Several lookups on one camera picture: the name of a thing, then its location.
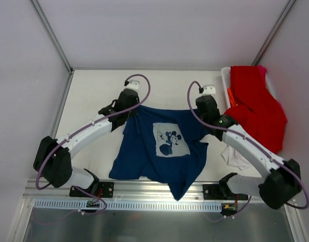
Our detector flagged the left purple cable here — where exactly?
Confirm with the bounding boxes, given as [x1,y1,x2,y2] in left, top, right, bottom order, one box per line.
[34,73,152,225]

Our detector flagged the orange garment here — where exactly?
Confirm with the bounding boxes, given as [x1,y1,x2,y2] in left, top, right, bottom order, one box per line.
[227,87,238,107]

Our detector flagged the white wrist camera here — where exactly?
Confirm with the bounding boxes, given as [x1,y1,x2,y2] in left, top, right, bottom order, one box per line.
[124,80,140,92]
[199,85,216,96]

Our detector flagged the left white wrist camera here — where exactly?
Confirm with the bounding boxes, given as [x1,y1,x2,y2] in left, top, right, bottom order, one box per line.
[124,80,140,92]

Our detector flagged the white plastic basket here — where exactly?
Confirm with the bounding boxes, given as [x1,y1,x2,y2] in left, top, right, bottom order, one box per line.
[221,65,277,109]

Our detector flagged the white t shirt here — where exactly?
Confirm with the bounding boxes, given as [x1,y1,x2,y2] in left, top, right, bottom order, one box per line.
[221,146,252,170]

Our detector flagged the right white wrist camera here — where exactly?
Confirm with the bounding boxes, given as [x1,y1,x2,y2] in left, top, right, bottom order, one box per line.
[199,85,216,96]

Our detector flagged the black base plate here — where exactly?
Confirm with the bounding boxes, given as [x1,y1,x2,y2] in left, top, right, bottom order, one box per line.
[202,184,248,201]
[69,181,115,198]

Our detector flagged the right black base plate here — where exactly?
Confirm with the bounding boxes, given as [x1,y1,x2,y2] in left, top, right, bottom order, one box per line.
[202,184,248,201]

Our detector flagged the white slotted cable duct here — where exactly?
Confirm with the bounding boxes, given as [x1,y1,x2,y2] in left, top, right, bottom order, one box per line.
[34,199,222,213]

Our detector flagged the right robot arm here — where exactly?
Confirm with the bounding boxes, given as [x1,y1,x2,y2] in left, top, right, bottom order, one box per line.
[195,95,302,209]

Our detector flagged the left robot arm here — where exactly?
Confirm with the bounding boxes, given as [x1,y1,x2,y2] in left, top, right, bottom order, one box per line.
[33,88,139,197]

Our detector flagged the blue mickey t shirt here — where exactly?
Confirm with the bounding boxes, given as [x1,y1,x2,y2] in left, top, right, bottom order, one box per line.
[109,106,208,201]

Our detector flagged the aluminium mounting rail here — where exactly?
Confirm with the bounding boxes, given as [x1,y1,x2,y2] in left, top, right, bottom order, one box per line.
[23,178,296,202]

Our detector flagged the red t shirt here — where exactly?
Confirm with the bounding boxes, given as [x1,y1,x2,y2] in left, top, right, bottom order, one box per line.
[225,66,287,154]

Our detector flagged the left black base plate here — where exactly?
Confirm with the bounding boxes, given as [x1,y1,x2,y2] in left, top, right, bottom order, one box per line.
[69,181,115,198]

